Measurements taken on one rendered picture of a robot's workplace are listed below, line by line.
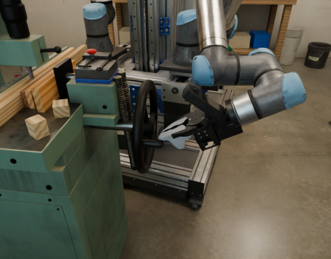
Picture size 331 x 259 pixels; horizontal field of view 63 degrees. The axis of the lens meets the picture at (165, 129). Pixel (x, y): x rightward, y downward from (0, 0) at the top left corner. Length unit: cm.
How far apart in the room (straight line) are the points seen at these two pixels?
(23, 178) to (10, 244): 35
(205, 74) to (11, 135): 48
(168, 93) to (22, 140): 73
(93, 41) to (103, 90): 76
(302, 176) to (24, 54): 179
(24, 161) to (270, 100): 56
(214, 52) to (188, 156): 107
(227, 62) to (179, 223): 110
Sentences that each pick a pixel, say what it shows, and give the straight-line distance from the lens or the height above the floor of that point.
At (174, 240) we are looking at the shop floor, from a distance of 153.
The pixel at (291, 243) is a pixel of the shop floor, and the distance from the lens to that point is 166.
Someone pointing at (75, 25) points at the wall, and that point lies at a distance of 439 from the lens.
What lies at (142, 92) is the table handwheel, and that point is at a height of 95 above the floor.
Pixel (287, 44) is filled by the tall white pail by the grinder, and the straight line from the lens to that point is 403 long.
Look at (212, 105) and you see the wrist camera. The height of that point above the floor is 96.
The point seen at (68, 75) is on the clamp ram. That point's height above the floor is 96.
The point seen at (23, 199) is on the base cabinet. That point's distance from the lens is 88.
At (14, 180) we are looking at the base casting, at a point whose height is 75.
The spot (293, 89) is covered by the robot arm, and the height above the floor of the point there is 102.
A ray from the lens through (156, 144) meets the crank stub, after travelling 71.
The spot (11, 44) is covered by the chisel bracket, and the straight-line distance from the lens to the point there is 85.
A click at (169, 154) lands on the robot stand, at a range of 169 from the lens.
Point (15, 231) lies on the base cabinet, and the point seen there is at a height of 53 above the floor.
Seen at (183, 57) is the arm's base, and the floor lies 86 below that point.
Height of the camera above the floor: 126
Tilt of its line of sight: 33 degrees down
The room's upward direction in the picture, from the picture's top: straight up
